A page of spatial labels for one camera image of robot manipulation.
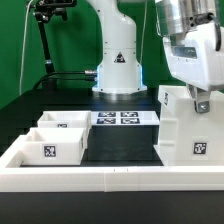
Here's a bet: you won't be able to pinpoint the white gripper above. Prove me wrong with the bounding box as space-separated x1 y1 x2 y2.
163 22 224 114

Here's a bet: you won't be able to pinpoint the white drawer cabinet box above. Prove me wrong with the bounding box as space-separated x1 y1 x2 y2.
154 86 224 166

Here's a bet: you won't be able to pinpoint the white front drawer with tag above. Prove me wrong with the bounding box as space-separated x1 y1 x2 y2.
20 128 87 166

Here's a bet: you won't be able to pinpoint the white drawer with tag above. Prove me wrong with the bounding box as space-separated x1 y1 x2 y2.
37 110 92 135
20 128 87 166

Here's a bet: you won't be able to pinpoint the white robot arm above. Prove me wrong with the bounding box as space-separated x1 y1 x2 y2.
87 0 224 113

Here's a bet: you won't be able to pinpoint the white rear drawer with tag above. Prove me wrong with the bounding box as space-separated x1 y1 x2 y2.
37 110 92 135

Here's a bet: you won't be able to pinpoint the white marker tag plate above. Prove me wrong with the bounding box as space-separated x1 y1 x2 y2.
91 111 160 126

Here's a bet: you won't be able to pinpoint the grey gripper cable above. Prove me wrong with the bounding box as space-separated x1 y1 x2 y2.
199 11 223 52

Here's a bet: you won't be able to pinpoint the black cables at base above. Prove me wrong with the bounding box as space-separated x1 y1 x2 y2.
32 69 99 91

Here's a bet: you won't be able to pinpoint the white workspace border frame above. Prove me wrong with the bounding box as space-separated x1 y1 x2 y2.
0 135 224 192

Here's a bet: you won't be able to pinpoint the black camera stand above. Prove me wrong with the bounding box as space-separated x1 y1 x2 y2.
34 0 77 90

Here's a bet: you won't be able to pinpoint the white hanging cable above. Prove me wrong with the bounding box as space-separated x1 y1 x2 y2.
18 0 35 96

